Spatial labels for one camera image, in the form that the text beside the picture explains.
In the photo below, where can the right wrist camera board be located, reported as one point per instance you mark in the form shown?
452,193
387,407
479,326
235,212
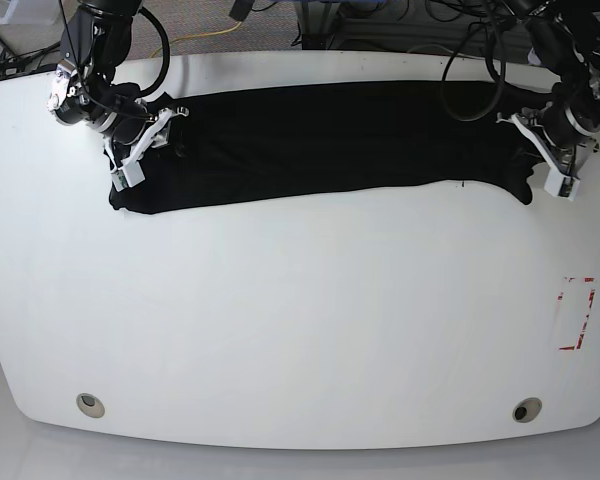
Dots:
119,181

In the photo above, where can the right table grommet hole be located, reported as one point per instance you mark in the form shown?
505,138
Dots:
527,410

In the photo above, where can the table grommet hole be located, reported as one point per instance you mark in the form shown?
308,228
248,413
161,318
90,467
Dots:
90,405
527,410

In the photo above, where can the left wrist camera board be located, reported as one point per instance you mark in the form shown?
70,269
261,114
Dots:
567,189

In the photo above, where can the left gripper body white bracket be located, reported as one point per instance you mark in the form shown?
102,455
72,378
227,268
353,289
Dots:
564,139

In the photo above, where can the clear plastic storage box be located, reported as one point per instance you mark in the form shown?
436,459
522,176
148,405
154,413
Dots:
28,12

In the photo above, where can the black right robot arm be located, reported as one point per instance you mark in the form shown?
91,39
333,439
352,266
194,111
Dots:
95,41

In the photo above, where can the black T-shirt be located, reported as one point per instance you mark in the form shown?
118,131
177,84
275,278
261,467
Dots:
261,144

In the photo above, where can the black tripod stand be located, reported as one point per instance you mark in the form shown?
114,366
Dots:
20,62

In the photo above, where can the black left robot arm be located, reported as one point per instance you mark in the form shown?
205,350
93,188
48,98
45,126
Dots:
565,38

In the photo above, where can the left table grommet hole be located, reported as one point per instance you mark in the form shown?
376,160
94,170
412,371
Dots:
90,405

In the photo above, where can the red tape rectangle marking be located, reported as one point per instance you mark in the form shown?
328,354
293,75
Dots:
573,310

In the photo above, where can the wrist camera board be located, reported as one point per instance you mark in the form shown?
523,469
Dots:
119,181
567,189

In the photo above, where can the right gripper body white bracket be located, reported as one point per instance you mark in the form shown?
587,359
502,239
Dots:
131,139

